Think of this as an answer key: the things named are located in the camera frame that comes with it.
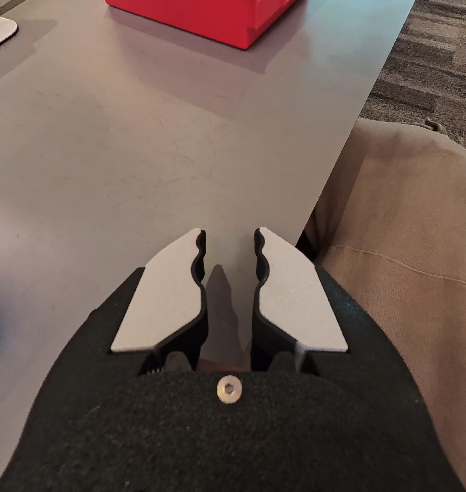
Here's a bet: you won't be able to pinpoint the red plastic bin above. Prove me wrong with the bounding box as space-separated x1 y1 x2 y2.
105 0 298 50

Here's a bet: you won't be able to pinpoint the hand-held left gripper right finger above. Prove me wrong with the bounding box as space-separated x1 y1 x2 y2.
251 227 350 353

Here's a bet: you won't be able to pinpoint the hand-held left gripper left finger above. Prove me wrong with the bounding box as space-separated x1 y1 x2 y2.
110 228 209 353

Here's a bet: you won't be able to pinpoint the beige trousers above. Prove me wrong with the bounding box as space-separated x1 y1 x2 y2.
296 117 466 492

